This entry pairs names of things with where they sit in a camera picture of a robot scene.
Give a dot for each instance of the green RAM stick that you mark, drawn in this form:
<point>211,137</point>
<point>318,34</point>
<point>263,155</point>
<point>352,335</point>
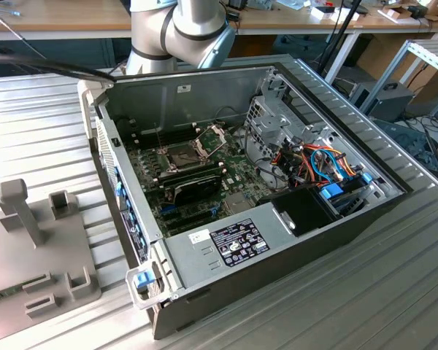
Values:
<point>3,295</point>

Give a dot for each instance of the silver perforated drive cage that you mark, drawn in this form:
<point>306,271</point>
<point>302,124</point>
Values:
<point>277,124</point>

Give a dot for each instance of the small white box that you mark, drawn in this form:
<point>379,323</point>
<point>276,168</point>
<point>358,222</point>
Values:
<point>319,12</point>

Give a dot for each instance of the black equipment case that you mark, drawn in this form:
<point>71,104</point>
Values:
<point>390,102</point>

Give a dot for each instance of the thin metal locking lever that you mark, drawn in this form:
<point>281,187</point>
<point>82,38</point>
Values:
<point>158,135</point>

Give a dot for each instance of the black graphics card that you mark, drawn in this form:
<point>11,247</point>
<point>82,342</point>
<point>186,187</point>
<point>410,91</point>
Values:
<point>197,191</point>

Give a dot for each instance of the silver chipset heatsink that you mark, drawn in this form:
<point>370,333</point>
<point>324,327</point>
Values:
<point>237,204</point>

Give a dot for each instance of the open flat cardboard box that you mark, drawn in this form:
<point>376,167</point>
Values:
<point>398,14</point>

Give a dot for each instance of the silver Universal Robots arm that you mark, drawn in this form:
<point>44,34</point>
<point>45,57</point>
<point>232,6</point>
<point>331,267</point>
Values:
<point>190,22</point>

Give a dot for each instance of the RAM slot with white clips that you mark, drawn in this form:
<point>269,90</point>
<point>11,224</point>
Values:
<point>175,129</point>
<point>175,134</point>

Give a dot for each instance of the black expansion slot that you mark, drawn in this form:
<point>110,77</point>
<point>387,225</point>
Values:
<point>193,218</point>
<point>179,229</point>

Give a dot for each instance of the grey parts rack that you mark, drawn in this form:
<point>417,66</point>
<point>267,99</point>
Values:
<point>40,255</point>

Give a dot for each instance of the black tripod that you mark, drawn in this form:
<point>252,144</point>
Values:
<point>326,58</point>

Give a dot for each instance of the wooden desk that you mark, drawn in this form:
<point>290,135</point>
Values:
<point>58,14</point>

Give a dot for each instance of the open grey PC case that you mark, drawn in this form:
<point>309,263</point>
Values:
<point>277,284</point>

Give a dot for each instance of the blue case latch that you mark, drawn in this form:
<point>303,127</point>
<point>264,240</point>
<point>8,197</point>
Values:
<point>144,280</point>

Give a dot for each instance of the grey power supply with label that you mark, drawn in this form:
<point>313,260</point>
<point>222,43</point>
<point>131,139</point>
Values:
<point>197,270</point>

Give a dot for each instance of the aluminium profile frame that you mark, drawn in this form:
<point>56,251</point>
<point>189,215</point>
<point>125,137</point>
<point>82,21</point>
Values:
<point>388,73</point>

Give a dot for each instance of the black RAM slot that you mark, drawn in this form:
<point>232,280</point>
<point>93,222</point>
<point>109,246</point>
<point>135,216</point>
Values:
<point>208,173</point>
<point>175,132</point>
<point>208,169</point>
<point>175,137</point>
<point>208,166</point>

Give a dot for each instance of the hard disk in blue carrier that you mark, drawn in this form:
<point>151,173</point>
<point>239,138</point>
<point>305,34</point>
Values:
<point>330,192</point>

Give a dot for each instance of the large brown cardboard box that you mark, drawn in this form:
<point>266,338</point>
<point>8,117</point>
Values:
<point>377,51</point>

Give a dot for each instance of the green motherboard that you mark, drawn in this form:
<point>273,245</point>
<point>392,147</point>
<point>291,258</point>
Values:
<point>241,171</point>

